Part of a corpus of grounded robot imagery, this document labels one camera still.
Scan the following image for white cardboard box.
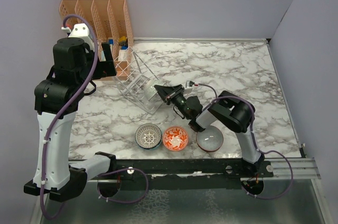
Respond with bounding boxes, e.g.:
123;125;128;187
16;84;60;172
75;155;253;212
118;50;129;61

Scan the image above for black white radial bowl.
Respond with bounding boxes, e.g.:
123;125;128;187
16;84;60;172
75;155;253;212
135;123;162;150

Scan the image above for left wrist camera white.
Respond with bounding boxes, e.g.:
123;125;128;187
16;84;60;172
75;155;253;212
61;23;95;50

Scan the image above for yellow grey stamp block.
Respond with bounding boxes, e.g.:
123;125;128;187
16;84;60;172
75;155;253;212
118;36;128;46

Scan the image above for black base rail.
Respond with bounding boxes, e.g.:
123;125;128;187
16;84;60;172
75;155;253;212
95;158;273;191

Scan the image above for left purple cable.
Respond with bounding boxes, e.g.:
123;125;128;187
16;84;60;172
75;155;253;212
39;14;100;221

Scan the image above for white wire dish rack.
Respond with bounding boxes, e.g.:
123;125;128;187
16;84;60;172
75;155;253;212
114;47;165;114

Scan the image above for grey dotted red-rim bowl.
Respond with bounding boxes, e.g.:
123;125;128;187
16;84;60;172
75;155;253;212
196;126;224;152

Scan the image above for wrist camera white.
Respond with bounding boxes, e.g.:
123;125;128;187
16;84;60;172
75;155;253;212
61;23;95;50
185;81;197;89

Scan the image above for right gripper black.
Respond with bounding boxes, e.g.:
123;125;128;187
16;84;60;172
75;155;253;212
154;85;190;120

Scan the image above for peach plastic desk organizer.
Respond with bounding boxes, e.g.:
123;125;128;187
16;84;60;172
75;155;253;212
59;0;134;81

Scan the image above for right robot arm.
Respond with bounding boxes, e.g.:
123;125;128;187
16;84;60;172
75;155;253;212
154;85;265;177

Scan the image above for orange floral bowl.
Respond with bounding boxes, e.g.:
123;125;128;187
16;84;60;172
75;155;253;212
162;126;189;151

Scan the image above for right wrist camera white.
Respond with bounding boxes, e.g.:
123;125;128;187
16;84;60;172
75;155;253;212
185;81;197;89

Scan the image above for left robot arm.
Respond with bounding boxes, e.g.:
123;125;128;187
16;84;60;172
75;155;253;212
24;38;117;202

